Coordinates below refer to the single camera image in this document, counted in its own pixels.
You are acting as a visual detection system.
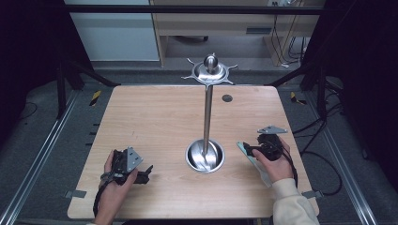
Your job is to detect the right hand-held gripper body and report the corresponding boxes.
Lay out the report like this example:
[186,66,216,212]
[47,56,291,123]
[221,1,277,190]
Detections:
[256,125,288,162]

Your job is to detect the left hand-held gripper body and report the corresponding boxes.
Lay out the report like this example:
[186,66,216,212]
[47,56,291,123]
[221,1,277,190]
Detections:
[112,146,145,176]

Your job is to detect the pale blue utensil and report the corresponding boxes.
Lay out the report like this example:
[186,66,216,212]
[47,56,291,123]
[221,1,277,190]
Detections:
[236,141,274,188]

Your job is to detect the person's right hand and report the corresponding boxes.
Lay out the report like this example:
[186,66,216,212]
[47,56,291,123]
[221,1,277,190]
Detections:
[251,137,296,185]

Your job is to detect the person's left hand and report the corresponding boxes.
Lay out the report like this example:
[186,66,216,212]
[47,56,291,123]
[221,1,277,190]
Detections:
[99,150,139,204]

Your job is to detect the metal utensil stand with hooks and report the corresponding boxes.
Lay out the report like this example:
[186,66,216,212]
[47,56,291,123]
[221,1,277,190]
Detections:
[180,52,239,174]

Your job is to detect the yellow black striped tape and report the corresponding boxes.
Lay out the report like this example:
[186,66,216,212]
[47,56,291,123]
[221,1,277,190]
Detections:
[289,91,308,106]
[89,90,103,107]

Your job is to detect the grey metal table clamp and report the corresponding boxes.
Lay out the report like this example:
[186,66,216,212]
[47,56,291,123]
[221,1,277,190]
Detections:
[301,189,325,200]
[63,189,87,200]

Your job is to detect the black curtain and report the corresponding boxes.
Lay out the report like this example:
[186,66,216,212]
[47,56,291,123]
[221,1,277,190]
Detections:
[0,0,95,148]
[301,0,398,191]

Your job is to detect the white cabinet panel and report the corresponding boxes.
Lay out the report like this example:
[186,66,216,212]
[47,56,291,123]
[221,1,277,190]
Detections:
[63,0,161,63]

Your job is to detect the light wooden desk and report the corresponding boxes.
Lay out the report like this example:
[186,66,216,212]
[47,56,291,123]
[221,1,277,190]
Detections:
[149,0,324,68]

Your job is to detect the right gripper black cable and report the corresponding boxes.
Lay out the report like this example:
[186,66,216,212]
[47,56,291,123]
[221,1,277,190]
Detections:
[280,143,299,189]

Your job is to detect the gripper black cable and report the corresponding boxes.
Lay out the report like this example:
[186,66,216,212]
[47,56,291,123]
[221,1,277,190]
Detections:
[92,171,117,218]
[280,143,299,189]

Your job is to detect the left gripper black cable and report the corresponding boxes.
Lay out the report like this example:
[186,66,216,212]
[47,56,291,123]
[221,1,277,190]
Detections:
[92,171,117,218]

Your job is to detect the black floor cables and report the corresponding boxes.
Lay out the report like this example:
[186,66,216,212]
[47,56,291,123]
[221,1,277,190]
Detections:
[291,99,344,197]

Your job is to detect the black metal frame strut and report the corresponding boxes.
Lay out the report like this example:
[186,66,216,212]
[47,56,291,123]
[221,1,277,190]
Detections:
[55,58,122,120]
[268,60,329,121]

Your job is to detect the aluminium floor rail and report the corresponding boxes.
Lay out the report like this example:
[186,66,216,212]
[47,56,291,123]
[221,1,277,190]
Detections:
[304,89,378,225]
[0,89,81,225]

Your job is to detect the hanging black cables bundle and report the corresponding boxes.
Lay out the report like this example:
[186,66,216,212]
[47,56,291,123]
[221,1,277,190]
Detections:
[269,13,309,68]

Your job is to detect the thin black floor cable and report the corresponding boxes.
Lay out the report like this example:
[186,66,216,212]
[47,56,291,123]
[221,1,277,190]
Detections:
[18,100,39,122]

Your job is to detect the black horizontal frame bar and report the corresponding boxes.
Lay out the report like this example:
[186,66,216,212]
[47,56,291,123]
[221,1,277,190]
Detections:
[64,4,327,16]

